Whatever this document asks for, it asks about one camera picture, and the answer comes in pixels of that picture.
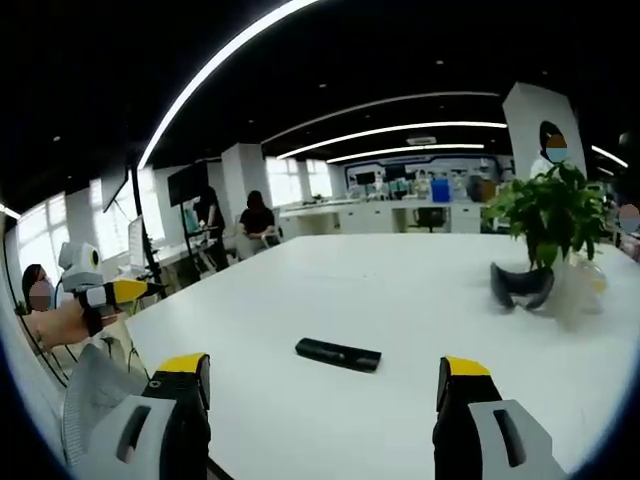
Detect black wall screen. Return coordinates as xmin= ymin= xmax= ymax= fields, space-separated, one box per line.
xmin=166 ymin=161 xmax=210 ymax=208

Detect grey mesh office chair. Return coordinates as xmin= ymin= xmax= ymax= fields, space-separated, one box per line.
xmin=60 ymin=343 xmax=151 ymax=467

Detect clear plastic bag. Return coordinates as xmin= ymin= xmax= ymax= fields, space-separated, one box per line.
xmin=548 ymin=252 xmax=610 ymax=332

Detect black remote control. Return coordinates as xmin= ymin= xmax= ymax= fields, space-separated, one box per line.
xmin=294 ymin=337 xmax=383 ymax=374

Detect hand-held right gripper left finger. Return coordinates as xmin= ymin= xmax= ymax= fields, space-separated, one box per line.
xmin=83 ymin=352 xmax=212 ymax=480

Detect long white counter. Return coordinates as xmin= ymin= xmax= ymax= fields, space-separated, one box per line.
xmin=277 ymin=198 xmax=489 ymax=236

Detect black stand pole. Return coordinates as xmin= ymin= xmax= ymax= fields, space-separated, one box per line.
xmin=128 ymin=114 xmax=169 ymax=300

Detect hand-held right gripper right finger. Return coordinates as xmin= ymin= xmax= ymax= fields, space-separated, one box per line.
xmin=432 ymin=355 xmax=569 ymax=480

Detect green potted plant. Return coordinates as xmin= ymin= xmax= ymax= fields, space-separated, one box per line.
xmin=481 ymin=161 xmax=615 ymax=275

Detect white desk monitor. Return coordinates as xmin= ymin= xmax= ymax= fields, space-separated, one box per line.
xmin=126 ymin=214 xmax=147 ymax=272

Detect black headset goggles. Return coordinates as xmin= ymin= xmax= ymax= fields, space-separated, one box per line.
xmin=489 ymin=261 xmax=556 ymax=315

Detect white pillar poster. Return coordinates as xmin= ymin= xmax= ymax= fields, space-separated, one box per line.
xmin=501 ymin=81 xmax=589 ymax=182

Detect black office chair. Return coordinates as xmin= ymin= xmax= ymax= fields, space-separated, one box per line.
xmin=413 ymin=206 xmax=447 ymax=234

